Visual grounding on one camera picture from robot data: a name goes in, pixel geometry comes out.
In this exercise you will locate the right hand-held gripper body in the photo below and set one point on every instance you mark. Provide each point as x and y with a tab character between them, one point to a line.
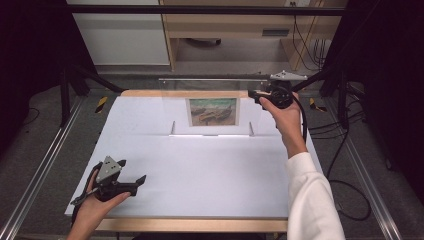
281	95

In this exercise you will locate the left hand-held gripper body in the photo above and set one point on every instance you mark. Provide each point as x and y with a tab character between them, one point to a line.
108	171

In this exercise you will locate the painting print card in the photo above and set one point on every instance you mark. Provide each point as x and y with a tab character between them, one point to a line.
213	111

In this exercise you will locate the clear acrylic picture frame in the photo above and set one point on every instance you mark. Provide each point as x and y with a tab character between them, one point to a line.
173	110

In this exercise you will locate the person's right hand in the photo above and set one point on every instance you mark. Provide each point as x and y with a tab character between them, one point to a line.
288	120

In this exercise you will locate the person's left hand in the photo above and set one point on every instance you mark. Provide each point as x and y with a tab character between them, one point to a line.
91	213

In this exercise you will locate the yellow black floor tape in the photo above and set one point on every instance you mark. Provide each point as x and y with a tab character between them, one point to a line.
101	104
315	105

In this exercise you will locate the grey desk label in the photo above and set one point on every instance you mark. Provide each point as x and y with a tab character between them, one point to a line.
275	32

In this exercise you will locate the pale blue table mat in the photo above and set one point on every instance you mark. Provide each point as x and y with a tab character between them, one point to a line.
200	173

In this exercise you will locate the light wooden desk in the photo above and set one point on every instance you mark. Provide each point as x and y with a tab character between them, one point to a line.
226	23

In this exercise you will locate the wooden table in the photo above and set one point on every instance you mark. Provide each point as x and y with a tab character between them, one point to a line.
200	226

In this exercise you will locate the black curtain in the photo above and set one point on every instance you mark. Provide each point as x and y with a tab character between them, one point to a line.
30	60
393	83

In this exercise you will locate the white cabinet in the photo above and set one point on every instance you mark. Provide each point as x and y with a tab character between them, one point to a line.
123	40

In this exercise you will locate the black frame leg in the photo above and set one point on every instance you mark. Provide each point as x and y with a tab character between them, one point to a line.
342	100
65	100

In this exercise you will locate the aluminium floor rail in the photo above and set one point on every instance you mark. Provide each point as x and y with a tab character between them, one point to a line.
36	180
370	186

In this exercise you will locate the black horizontal frame bar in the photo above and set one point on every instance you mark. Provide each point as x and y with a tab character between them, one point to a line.
200	9

